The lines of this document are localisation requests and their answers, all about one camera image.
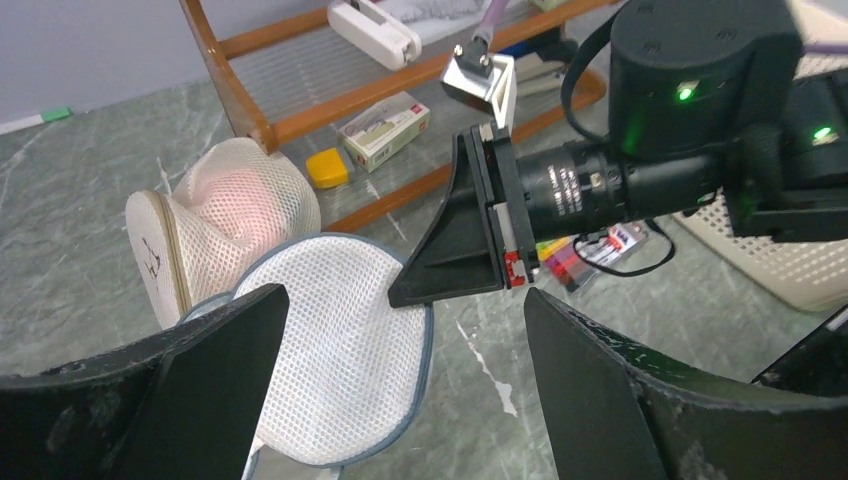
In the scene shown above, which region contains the pink mesh laundry bag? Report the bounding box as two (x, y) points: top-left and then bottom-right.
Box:
(125, 138), (321, 329)

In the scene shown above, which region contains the orange wooden shelf rack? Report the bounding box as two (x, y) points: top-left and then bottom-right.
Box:
(179, 1), (618, 232)

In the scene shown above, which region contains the small white box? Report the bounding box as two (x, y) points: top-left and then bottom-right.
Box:
(338, 92), (431, 172)

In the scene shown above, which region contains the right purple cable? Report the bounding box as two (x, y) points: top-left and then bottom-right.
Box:
(473, 0), (848, 58)

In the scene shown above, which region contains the blue white stapler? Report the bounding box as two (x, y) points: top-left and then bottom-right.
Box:
(515, 39), (579, 98)

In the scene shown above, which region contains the black base frame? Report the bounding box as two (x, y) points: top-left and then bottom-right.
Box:
(752, 305), (847, 397)

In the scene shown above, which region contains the green white marker pen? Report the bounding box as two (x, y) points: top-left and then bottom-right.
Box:
(0, 107), (73, 135)

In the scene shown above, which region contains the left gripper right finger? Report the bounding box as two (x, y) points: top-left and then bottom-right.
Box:
(524, 288), (847, 479)

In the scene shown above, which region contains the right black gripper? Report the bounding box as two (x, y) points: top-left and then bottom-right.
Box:
(388, 123), (540, 308)

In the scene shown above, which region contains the round white mesh laundry bag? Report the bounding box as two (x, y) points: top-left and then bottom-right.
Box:
(183, 233), (434, 479)

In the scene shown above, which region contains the cream plastic laundry basket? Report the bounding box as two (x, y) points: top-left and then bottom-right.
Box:
(672, 1), (847, 312)

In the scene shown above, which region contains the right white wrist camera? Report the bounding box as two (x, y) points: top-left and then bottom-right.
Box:
(440, 39), (517, 132)

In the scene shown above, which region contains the yellow small block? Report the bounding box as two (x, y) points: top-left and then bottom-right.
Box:
(305, 148), (351, 189)

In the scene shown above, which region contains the coloured marker pack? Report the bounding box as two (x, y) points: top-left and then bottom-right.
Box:
(536, 223), (648, 293)

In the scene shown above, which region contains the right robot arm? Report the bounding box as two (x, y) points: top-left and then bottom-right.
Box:
(388, 1), (847, 308)

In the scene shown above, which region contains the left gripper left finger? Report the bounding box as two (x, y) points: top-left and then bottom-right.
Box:
(1, 284), (289, 479)

